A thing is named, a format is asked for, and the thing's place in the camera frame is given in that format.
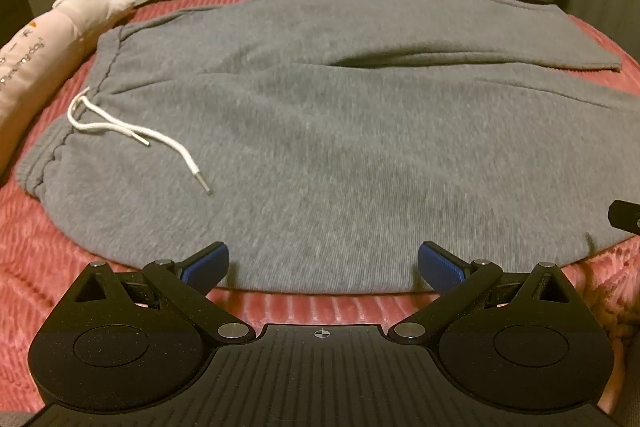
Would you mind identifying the pink plush pillow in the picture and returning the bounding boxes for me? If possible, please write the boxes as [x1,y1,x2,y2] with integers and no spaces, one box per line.
[0,0,134,169]

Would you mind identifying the grey sweatpants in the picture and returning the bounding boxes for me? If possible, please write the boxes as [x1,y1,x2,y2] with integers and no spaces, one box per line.
[15,0,639,293]

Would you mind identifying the white drawstring cord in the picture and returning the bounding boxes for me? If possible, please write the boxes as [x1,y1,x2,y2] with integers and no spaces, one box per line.
[66,86,215,196]

